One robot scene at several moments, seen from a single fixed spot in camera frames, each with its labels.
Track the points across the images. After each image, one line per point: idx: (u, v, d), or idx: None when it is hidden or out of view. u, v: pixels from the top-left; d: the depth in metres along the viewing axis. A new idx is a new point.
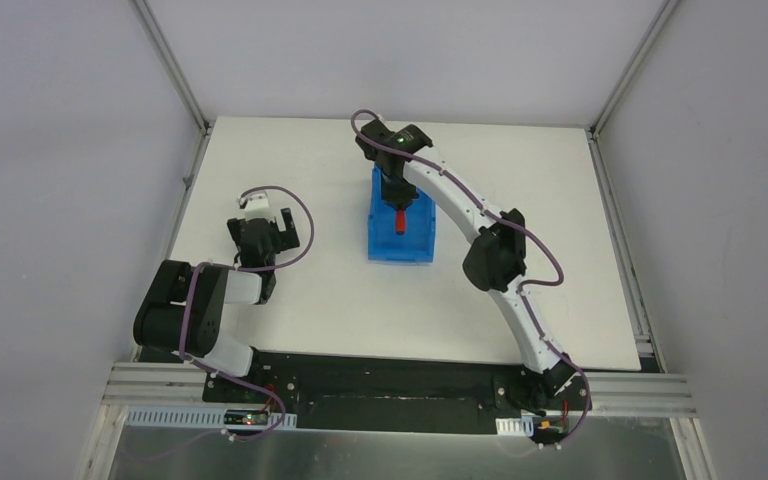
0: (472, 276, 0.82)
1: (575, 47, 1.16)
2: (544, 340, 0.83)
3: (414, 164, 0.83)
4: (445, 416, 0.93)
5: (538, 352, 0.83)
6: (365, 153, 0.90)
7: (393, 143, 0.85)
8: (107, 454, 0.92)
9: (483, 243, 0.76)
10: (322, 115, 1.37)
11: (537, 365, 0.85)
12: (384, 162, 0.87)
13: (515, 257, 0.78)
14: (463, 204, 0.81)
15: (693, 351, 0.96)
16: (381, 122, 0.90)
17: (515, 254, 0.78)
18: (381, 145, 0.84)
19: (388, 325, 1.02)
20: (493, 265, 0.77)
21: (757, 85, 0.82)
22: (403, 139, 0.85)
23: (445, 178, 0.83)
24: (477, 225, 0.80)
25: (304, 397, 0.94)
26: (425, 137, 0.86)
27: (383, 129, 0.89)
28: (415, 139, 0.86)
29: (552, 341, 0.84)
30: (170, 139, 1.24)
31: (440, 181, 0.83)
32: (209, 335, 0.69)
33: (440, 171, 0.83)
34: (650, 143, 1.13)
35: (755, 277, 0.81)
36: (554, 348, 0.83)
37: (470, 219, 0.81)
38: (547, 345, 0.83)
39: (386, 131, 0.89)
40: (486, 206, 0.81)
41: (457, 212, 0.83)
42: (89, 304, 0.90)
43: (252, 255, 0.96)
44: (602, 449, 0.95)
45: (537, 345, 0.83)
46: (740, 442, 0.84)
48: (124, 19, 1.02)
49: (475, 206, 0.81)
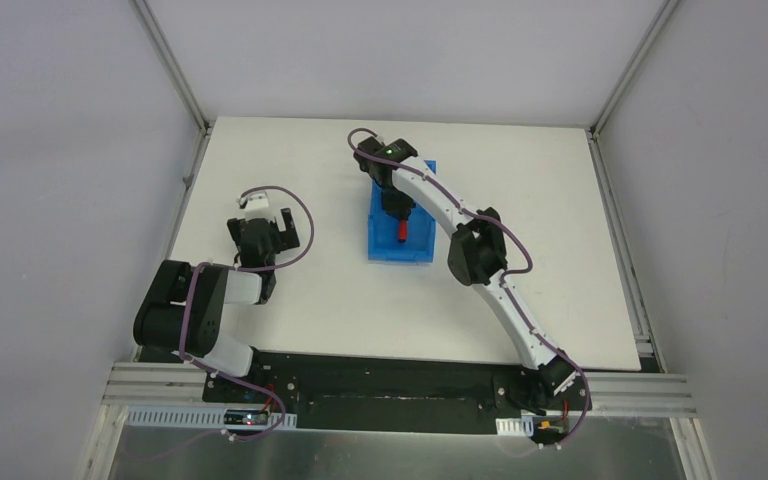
0: (458, 273, 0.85)
1: (575, 47, 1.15)
2: (535, 334, 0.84)
3: (400, 171, 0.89)
4: (444, 416, 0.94)
5: (530, 347, 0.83)
6: (359, 166, 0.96)
7: (383, 155, 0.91)
8: (107, 455, 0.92)
9: (460, 239, 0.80)
10: (322, 115, 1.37)
11: (533, 361, 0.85)
12: (375, 172, 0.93)
13: (496, 254, 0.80)
14: (443, 203, 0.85)
15: (692, 351, 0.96)
16: (375, 138, 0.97)
17: (495, 250, 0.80)
18: (370, 157, 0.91)
19: (388, 325, 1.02)
20: (471, 259, 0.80)
21: (758, 84, 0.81)
22: (392, 151, 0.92)
23: (428, 182, 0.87)
24: (455, 222, 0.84)
25: (305, 397, 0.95)
26: (410, 148, 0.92)
27: (376, 143, 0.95)
28: (402, 150, 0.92)
29: (543, 336, 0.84)
30: (170, 139, 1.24)
31: (423, 186, 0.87)
32: (209, 335, 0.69)
33: (423, 177, 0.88)
34: (650, 142, 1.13)
35: (754, 277, 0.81)
36: (548, 343, 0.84)
37: (449, 217, 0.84)
38: (539, 339, 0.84)
39: (379, 145, 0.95)
40: (464, 205, 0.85)
41: (438, 212, 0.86)
42: (89, 304, 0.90)
43: (252, 255, 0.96)
44: (602, 449, 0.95)
45: (528, 339, 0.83)
46: (740, 442, 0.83)
48: (124, 18, 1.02)
49: (454, 205, 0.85)
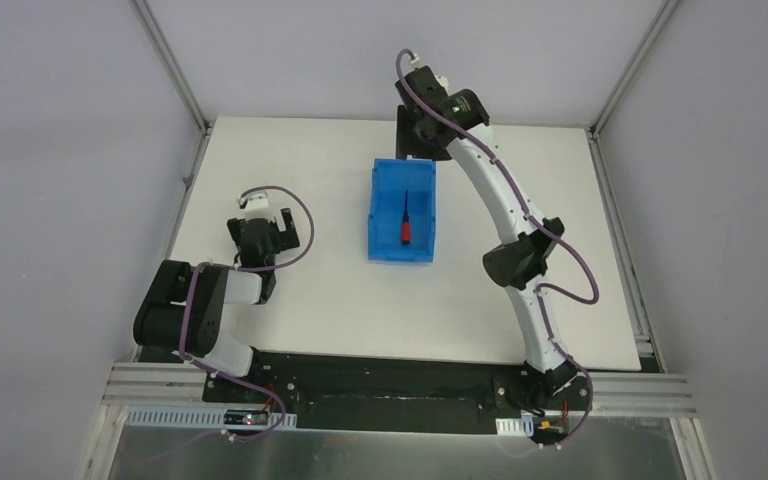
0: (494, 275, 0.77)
1: (576, 47, 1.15)
2: (552, 341, 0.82)
3: (466, 142, 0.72)
4: (444, 415, 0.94)
5: (544, 352, 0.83)
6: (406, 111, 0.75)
7: (446, 111, 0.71)
8: (107, 455, 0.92)
9: (517, 250, 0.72)
10: (322, 114, 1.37)
11: (540, 364, 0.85)
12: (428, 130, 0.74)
13: (540, 261, 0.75)
14: (509, 203, 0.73)
15: (692, 351, 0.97)
16: (432, 75, 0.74)
17: (541, 258, 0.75)
18: (431, 111, 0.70)
19: (389, 325, 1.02)
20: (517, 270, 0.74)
21: (757, 85, 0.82)
22: (458, 109, 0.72)
23: (496, 168, 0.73)
24: (518, 230, 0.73)
25: (305, 397, 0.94)
26: (482, 110, 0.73)
27: (433, 85, 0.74)
28: (471, 110, 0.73)
29: (559, 343, 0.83)
30: (170, 139, 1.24)
31: (490, 171, 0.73)
32: (209, 335, 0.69)
33: (491, 158, 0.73)
34: (650, 143, 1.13)
35: (754, 277, 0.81)
36: (560, 349, 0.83)
37: (511, 220, 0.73)
38: (553, 346, 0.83)
39: (436, 88, 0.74)
40: (531, 211, 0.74)
41: (499, 208, 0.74)
42: (88, 304, 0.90)
43: (252, 255, 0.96)
44: (602, 450, 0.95)
45: (545, 346, 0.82)
46: (740, 442, 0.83)
48: (124, 18, 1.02)
49: (520, 207, 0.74)
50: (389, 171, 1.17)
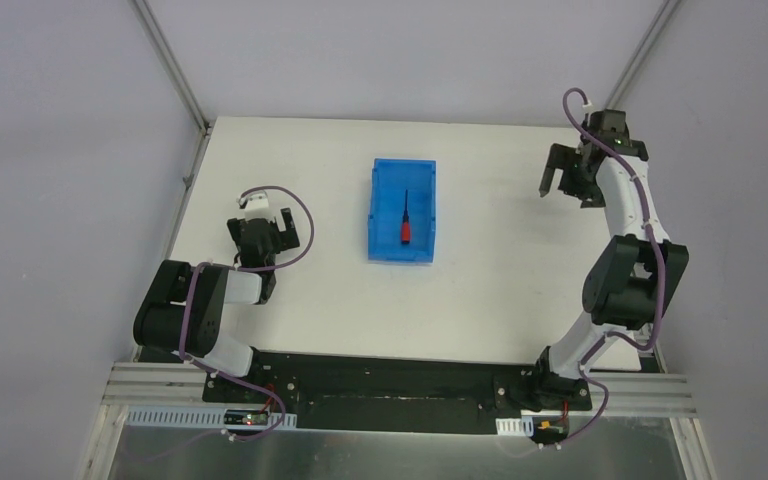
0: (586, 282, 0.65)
1: (576, 47, 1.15)
2: (581, 365, 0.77)
3: (613, 163, 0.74)
4: (445, 415, 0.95)
5: (565, 364, 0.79)
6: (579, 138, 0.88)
7: (607, 140, 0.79)
8: (107, 455, 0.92)
9: (621, 247, 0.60)
10: (322, 114, 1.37)
11: (556, 366, 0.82)
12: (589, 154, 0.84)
13: (644, 301, 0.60)
14: (629, 208, 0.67)
15: (692, 351, 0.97)
16: (619, 115, 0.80)
17: (646, 299, 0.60)
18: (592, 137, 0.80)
19: (390, 325, 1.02)
20: (612, 279, 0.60)
21: (756, 85, 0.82)
22: (620, 143, 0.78)
23: (633, 184, 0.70)
24: (627, 231, 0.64)
25: (305, 397, 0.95)
26: (644, 152, 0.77)
27: (615, 124, 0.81)
28: (633, 148, 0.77)
29: (586, 371, 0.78)
30: (170, 139, 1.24)
31: (623, 182, 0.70)
32: (209, 335, 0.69)
33: (632, 177, 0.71)
34: (650, 143, 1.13)
35: (754, 277, 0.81)
36: (584, 375, 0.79)
37: (624, 223, 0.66)
38: (579, 369, 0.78)
39: (617, 127, 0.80)
40: (653, 223, 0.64)
41: (619, 216, 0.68)
42: (89, 304, 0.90)
43: (252, 255, 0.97)
44: (603, 450, 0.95)
45: (569, 362, 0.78)
46: (740, 442, 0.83)
48: (123, 17, 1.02)
49: (642, 218, 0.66)
50: (388, 171, 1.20)
